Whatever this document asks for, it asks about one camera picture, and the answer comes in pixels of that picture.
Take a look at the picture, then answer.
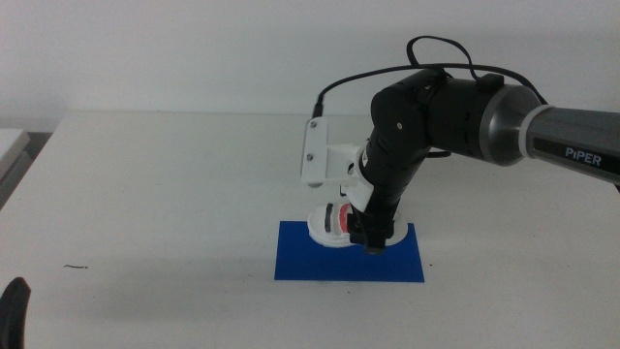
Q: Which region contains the blue rectangular mat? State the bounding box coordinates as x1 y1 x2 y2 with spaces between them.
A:
273 220 425 283

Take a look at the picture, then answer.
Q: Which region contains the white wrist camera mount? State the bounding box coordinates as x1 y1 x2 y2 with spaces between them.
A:
299 116 376 213

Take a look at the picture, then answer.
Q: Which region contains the black camera cable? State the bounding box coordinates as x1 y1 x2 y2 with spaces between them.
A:
311 35 549 120

